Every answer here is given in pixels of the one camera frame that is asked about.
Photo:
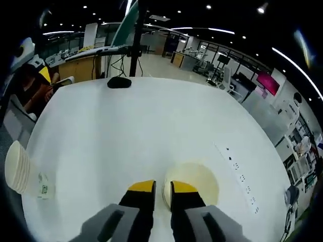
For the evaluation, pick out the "grey bag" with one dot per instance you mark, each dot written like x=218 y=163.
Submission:
x=292 y=192

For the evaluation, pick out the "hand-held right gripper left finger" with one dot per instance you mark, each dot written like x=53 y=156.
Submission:
x=131 y=216

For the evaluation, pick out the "stack of paper cups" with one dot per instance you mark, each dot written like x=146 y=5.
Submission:
x=17 y=171

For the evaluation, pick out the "black tripod pole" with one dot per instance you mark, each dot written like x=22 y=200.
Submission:
x=137 y=50

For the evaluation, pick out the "silver laptop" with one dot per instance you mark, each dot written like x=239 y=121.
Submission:
x=125 y=30

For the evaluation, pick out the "small wooden cabinet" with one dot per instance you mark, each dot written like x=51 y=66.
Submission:
x=178 y=60

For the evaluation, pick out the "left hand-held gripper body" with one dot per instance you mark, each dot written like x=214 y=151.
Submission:
x=26 y=50

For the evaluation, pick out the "black round stand base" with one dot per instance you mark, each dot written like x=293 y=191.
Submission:
x=118 y=82

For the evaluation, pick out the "long ceiling light strip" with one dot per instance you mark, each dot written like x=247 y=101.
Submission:
x=300 y=69

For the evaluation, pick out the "white power strip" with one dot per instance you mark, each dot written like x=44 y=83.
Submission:
x=237 y=176

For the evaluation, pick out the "white printed paper cup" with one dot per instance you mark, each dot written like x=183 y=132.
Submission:
x=199 y=180

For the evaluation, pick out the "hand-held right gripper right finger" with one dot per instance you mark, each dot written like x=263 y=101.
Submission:
x=196 y=221

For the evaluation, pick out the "white office chair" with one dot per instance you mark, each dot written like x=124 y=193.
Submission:
x=228 y=80

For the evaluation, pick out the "black monitor on stand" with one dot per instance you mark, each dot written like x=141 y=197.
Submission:
x=223 y=59

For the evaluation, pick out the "pink monitor screen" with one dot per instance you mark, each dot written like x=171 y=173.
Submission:
x=268 y=83

